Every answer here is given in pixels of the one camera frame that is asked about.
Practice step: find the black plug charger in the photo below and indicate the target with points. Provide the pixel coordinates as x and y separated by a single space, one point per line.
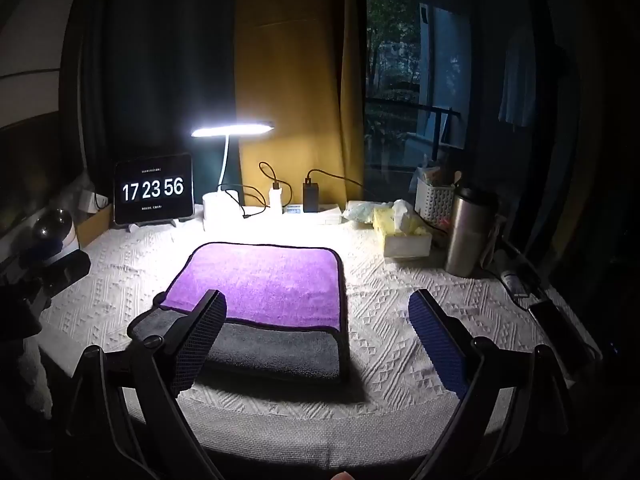
311 196

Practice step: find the purple and grey towel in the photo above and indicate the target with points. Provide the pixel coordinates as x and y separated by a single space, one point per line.
270 285

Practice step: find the white tablet stand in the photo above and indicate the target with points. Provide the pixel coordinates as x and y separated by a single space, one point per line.
150 225

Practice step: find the black balcony railing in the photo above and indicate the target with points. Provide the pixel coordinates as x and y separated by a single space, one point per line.
440 125

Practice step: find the white power adapter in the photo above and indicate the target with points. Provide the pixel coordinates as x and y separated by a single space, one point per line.
95 201

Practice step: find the black smartphone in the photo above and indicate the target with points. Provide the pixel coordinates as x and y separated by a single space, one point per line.
562 332

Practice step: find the yellow tissue box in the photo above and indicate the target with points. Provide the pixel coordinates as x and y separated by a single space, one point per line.
402 237

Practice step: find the crumpled clear plastic bag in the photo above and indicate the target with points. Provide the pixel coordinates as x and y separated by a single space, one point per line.
362 211

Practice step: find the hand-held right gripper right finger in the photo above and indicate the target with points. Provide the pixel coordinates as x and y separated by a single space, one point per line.
434 340

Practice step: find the dark green curtain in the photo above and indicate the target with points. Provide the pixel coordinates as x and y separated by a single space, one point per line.
165 60

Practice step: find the white power strip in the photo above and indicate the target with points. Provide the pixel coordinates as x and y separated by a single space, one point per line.
320 212

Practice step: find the tablet showing clock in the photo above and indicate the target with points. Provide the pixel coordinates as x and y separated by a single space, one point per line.
153 189

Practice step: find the white textured tablecloth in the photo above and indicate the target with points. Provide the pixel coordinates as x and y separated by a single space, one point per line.
380 320

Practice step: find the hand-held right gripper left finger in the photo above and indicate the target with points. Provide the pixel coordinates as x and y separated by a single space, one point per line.
200 340

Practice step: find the yellow curtain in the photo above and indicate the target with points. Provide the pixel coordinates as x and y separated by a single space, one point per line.
295 60

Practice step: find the white plug charger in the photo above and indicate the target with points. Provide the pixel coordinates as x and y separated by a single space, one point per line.
275 196

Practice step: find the brown cardboard box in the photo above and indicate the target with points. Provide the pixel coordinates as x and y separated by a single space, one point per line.
92 227

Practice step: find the white slotted plastic basket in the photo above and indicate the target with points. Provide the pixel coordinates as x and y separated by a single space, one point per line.
434 200

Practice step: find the hanging pale garment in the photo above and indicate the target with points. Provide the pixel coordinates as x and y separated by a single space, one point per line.
517 80

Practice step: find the white desk lamp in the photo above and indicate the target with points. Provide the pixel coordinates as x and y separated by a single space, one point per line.
222 207

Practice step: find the stainless steel tumbler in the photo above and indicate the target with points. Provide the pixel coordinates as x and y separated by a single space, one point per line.
467 235

